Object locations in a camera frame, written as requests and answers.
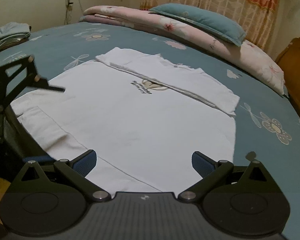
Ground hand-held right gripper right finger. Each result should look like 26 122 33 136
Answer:
177 151 278 202

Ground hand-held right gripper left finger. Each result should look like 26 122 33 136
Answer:
14 149 113 202

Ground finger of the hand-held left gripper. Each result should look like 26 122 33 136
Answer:
24 154 57 164
0 54 66 113

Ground white long-sleeved shirt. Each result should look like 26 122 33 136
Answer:
11 46 240 193

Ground folded pale green clothes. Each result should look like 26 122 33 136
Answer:
0 22 32 48

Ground bed with teal floral sheet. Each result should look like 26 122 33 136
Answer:
0 21 300 240

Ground pink floral folded quilt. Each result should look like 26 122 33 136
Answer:
79 5 285 95

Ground wooden headboard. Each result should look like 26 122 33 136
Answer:
275 36 300 120

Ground teal pillow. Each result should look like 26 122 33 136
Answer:
149 3 247 47

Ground black wall cables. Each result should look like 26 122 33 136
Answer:
48 0 83 25

